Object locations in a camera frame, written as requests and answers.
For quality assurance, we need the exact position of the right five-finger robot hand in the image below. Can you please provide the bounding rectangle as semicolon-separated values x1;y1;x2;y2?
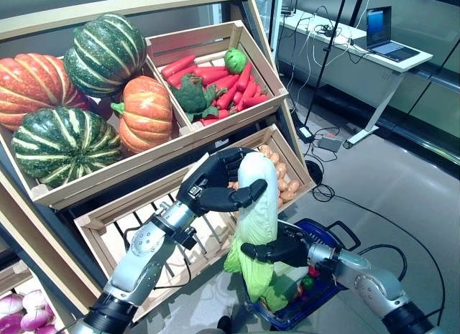
240;224;317;269

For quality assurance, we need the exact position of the left five-finger robot hand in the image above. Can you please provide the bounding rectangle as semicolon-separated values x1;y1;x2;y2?
175;147;269;216

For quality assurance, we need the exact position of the large napa cabbage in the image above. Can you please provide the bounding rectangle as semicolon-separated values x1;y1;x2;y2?
223;157;280;303

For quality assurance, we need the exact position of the blue plastic shopping basket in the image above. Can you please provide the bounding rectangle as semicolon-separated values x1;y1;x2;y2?
251;218;362;331

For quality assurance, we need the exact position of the wooden carrot crate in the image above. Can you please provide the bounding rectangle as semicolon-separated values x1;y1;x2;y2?
145;20;290;134

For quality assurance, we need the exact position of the slatted wooden cabbage crate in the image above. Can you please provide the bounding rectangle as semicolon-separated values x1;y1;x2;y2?
73;157;252;323

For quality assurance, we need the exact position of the dark green broccoli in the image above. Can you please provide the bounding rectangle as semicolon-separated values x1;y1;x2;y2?
169;73;229;123

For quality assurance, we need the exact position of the wooden potato crate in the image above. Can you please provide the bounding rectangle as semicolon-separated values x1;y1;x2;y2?
195;124;318;220

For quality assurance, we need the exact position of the orange pumpkin with green stem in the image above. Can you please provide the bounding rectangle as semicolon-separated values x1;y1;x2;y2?
110;75;174;154

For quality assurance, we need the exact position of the silver left robot leg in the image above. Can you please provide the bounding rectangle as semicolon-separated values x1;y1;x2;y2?
216;315;234;334

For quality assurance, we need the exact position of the large wooden pumpkin crate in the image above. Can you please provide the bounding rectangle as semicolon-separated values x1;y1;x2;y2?
0;53;202;210

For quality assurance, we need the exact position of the grey electronics box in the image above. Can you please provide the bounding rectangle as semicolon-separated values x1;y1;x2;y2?
316;134;342;152

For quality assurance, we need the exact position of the light green round cabbage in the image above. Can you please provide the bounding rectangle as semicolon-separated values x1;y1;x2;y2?
224;47;249;75

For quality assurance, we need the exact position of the green striped pumpkin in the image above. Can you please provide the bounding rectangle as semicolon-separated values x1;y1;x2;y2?
11;106;124;190
63;13;147;98

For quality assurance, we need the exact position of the black tripod stand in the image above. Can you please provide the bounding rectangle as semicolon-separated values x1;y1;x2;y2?
303;0;366;129

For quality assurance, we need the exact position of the white office desk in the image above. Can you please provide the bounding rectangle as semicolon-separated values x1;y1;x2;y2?
278;10;434;150

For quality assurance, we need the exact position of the large orange striped pumpkin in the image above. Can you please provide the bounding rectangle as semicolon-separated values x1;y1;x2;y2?
0;52;91;132

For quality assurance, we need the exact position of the wooden onion crate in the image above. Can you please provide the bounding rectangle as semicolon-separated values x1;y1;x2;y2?
0;258;73;334

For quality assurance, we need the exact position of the open laptop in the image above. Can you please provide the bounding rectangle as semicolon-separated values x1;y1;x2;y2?
365;6;421;64

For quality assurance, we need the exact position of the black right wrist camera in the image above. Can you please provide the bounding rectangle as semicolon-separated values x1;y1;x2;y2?
316;258;337;287

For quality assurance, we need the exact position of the coiled black cable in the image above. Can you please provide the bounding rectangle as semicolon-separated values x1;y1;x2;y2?
304;159;326;186

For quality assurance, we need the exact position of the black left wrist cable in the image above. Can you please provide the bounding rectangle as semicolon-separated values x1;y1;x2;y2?
121;224;193;290

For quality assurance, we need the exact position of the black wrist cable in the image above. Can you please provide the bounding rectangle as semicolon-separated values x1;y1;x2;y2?
121;224;193;290
358;243;408;279

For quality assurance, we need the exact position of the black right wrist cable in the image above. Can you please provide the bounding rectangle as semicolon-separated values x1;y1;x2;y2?
358;243;408;279

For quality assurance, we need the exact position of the long black floor cable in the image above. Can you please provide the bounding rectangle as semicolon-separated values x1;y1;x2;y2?
311;185;445;315

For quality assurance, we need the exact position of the wooden display shelf frame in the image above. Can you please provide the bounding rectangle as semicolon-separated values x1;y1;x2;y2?
0;0;308;334

